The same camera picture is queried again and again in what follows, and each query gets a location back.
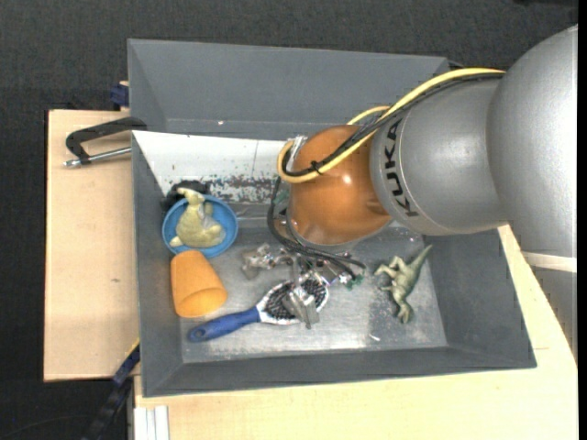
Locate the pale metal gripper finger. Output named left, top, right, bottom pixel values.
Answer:
left=281, top=291, right=305, bottom=323
left=300, top=290, right=321, bottom=331

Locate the clear crumpled plastic thing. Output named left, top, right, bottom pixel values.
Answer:
left=240, top=242, right=294, bottom=281

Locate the blue and white hairbrush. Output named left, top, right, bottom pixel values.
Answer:
left=186, top=278, right=331, bottom=344

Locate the green toy dinosaur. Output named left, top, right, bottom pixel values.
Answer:
left=373, top=244, right=434, bottom=325

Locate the orange plastic cup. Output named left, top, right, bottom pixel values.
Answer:
left=170, top=249, right=229, bottom=319

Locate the blue round dish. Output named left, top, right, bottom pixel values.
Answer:
left=161, top=193, right=239, bottom=259

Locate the yellow-green toy animal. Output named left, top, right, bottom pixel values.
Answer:
left=169, top=187, right=226, bottom=249

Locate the grey metal bin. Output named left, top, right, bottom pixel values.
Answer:
left=127, top=38, right=538, bottom=399

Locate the pale wood flat board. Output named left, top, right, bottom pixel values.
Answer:
left=43, top=109, right=141, bottom=382

